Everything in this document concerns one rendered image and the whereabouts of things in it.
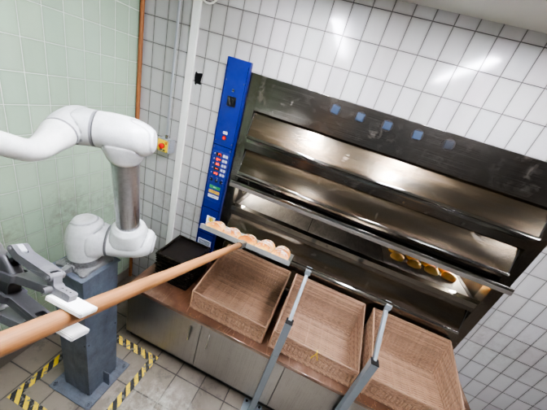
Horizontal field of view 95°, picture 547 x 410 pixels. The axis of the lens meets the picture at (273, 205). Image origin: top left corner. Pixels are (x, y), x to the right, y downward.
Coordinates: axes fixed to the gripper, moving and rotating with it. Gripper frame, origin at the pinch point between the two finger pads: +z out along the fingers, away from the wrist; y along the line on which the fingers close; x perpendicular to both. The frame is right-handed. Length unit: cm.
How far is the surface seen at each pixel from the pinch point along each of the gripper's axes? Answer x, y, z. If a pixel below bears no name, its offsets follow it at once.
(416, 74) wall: -105, -117, 52
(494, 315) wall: -151, -10, 161
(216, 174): -140, -30, -46
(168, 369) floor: -142, 119, -28
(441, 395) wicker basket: -148, 51, 149
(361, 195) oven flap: -136, -51, 53
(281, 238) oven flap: -157, -2, 13
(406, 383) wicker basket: -147, 53, 127
